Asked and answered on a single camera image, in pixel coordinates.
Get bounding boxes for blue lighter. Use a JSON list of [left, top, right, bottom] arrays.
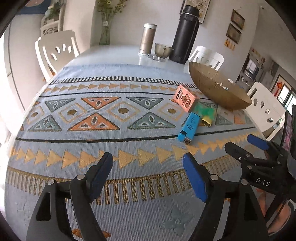
[[177, 113, 200, 145]]

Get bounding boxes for dark green plastic toy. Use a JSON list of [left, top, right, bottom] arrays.
[[192, 102, 216, 121]]

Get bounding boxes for person's right hand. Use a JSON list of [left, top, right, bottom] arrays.
[[256, 188, 295, 237]]

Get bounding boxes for white chair right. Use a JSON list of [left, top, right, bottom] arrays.
[[244, 82, 285, 141]]

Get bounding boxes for white chair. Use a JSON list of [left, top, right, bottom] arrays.
[[188, 46, 224, 71], [35, 30, 80, 82], [244, 82, 285, 141]]

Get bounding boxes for brown ribbed glass bowl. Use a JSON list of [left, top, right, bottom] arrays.
[[189, 62, 252, 110]]

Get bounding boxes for patterned blue table runner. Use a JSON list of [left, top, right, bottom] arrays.
[[5, 65, 260, 240]]

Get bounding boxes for white chair far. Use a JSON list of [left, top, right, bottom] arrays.
[[188, 46, 224, 71]]

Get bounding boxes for small framed pictures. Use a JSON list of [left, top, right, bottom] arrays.
[[226, 10, 245, 44]]

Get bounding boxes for small ceramic tea bowl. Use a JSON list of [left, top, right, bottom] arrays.
[[154, 43, 174, 59]]

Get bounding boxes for black tall thermos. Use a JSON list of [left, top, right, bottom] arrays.
[[169, 5, 200, 64]]

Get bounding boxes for silver thermos cup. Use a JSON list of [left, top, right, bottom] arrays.
[[138, 23, 157, 55]]

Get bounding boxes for white chair left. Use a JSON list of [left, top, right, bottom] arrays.
[[35, 30, 80, 82]]

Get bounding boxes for white side cabinet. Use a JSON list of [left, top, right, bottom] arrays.
[[40, 5, 65, 36]]

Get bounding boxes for glass vase with flowers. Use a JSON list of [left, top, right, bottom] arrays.
[[97, 0, 127, 46]]

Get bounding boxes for framed wall picture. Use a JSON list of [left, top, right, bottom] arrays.
[[179, 0, 212, 24]]

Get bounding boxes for blue wall picture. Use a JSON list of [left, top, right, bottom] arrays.
[[17, 0, 51, 15]]

